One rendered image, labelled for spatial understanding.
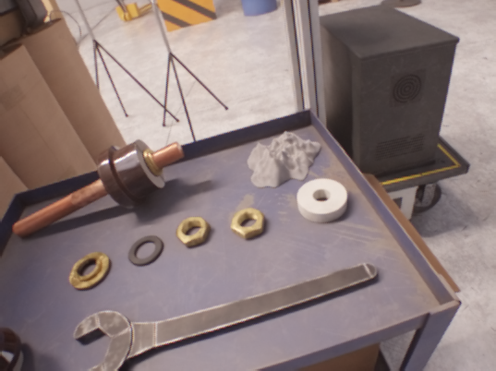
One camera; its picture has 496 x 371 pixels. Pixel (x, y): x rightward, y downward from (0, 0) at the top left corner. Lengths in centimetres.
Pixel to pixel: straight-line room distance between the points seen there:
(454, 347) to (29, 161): 159
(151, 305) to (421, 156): 119
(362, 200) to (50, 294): 48
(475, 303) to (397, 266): 106
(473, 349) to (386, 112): 88
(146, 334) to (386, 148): 108
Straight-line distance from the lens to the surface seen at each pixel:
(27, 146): 122
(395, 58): 112
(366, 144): 124
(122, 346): 42
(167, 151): 53
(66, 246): 60
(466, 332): 141
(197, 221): 49
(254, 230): 45
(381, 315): 39
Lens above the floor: 122
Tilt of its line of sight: 40 degrees down
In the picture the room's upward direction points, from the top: 14 degrees counter-clockwise
